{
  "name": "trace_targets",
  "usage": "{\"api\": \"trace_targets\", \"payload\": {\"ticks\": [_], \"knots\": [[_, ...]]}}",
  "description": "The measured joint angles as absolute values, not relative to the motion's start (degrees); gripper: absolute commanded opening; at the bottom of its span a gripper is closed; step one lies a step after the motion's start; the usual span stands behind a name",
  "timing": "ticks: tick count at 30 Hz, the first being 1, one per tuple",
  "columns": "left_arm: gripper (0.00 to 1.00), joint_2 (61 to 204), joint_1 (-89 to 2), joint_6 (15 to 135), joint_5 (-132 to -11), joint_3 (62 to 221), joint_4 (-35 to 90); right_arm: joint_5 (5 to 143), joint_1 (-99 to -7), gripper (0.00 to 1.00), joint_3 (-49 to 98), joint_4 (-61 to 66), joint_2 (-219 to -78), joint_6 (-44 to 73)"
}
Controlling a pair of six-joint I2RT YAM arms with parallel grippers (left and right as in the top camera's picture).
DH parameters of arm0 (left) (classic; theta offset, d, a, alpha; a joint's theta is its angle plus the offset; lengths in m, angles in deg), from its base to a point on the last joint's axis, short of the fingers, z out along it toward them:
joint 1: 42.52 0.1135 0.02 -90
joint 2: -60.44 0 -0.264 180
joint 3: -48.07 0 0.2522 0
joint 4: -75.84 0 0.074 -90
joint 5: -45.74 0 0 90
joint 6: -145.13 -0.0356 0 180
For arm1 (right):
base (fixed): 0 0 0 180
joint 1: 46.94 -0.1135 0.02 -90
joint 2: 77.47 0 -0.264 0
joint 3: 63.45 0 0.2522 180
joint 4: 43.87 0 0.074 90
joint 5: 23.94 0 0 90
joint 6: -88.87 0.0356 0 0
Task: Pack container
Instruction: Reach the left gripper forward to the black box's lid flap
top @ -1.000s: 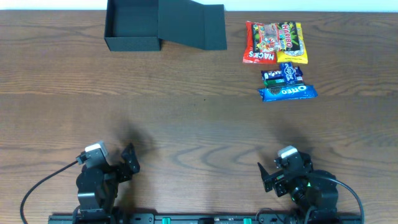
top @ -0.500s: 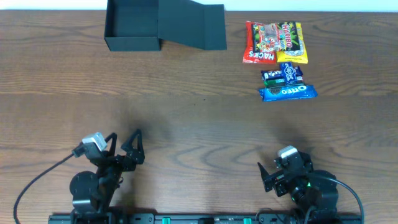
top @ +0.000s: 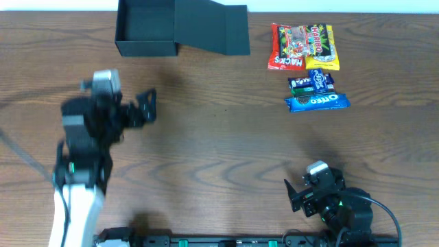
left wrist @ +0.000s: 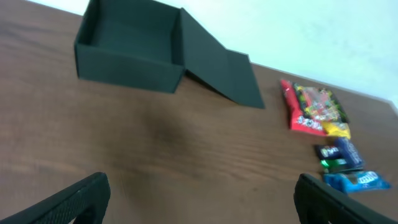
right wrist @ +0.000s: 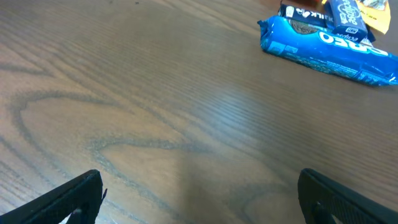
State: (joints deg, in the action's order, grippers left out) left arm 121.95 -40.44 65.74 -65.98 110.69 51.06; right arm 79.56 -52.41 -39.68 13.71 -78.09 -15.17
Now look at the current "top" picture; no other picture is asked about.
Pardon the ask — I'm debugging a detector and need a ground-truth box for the black gift box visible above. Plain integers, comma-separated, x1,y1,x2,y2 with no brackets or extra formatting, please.
115,0,250,57

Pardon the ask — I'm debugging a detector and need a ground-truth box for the blue Oreo cookie pack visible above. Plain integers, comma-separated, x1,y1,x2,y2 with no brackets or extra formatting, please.
284,93,351,113

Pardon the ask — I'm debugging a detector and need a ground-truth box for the yellow candy bag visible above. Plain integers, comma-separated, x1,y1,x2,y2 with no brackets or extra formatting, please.
305,24,340,71

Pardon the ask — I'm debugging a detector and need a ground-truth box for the Haribo gummy candy bag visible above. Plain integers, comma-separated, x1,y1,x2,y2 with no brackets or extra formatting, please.
275,23,332,58

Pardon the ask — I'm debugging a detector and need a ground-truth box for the red Hacks candy bag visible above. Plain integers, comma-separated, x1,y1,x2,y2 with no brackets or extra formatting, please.
268,23,305,71

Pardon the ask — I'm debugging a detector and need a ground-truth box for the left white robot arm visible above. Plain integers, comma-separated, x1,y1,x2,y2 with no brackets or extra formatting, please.
49,89,156,246

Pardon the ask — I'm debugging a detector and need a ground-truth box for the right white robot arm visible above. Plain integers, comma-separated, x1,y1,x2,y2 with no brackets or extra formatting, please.
284,163,376,246

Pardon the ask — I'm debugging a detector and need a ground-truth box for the dark blue Eclipse gum pack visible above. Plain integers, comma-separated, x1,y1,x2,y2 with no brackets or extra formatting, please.
308,69,328,93

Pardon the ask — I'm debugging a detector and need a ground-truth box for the green candy bar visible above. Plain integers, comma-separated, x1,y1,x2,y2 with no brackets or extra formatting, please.
291,84,335,97

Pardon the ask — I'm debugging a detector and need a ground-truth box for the blue chocolate bar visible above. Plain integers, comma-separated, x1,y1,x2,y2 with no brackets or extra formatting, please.
288,73,335,89

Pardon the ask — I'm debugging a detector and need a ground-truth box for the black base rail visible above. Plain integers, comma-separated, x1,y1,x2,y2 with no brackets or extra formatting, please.
94,226,401,247

